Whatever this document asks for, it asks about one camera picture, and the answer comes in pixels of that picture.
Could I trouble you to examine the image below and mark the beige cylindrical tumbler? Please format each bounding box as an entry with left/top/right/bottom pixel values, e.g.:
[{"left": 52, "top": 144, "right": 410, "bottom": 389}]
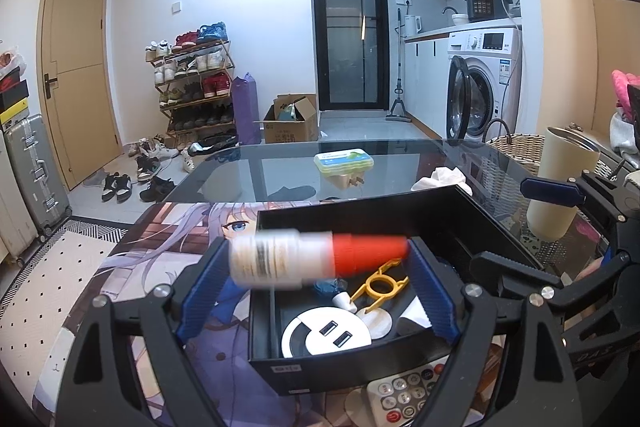
[{"left": 521, "top": 127, "right": 600, "bottom": 242}]

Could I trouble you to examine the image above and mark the wooden entrance door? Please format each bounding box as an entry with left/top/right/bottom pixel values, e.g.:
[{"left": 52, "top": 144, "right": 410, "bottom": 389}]
[{"left": 37, "top": 0, "right": 122, "bottom": 190}]

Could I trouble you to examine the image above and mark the white washing machine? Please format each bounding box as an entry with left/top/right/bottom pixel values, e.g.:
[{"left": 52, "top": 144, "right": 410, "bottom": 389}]
[{"left": 445, "top": 26, "right": 522, "bottom": 142}]

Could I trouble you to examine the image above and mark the person's right hand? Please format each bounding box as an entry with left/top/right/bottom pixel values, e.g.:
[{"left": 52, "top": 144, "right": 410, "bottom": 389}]
[{"left": 575, "top": 257, "right": 604, "bottom": 281}]

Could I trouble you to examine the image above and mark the open cardboard box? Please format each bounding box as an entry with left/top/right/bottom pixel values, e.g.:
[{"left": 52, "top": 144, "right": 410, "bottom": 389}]
[{"left": 259, "top": 94, "right": 319, "bottom": 144}]

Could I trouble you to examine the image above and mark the black cardboard box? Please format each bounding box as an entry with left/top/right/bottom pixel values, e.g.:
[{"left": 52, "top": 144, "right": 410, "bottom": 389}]
[{"left": 248, "top": 186, "right": 540, "bottom": 395}]

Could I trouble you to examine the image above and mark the wicker basket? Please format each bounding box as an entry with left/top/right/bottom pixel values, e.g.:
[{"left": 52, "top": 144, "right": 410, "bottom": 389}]
[{"left": 482, "top": 118, "right": 626, "bottom": 233}]

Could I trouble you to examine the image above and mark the shoe rack with shoes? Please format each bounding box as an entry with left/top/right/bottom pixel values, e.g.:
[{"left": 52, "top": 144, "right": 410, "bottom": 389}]
[{"left": 144, "top": 22, "right": 236, "bottom": 143}]

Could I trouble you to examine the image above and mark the green tissue pack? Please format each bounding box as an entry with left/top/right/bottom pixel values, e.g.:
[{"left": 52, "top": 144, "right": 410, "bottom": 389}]
[{"left": 314, "top": 148, "right": 374, "bottom": 178}]

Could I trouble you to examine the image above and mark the blue liquid bottle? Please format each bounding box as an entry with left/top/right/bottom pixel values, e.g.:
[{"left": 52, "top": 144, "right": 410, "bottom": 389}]
[{"left": 314, "top": 279, "right": 358, "bottom": 313}]

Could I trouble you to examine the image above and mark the anime print desk mat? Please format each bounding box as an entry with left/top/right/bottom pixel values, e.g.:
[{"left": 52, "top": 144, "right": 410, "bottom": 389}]
[{"left": 29, "top": 200, "right": 501, "bottom": 427}]

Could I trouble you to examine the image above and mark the purple bag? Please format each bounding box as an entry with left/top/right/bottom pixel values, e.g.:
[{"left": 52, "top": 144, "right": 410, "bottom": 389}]
[{"left": 231, "top": 74, "right": 262, "bottom": 145}]

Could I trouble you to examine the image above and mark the white remote control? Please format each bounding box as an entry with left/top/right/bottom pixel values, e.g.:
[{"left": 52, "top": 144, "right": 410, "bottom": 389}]
[{"left": 366, "top": 355, "right": 448, "bottom": 427}]

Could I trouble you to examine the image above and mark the white crumpled cloth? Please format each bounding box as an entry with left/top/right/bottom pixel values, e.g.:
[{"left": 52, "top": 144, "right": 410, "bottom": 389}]
[{"left": 410, "top": 167, "right": 473, "bottom": 196}]

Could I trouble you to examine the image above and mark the silver suitcase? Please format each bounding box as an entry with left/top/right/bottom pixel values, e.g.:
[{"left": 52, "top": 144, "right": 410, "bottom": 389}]
[{"left": 4, "top": 115, "right": 72, "bottom": 239}]

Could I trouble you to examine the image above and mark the black framed glass door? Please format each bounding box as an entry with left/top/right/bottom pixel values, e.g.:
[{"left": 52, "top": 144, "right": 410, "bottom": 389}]
[{"left": 312, "top": 0, "right": 390, "bottom": 110}]

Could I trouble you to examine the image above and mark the white glue bottle orange cap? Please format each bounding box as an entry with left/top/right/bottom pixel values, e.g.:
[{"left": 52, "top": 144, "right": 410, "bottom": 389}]
[{"left": 229, "top": 230, "right": 409, "bottom": 289}]

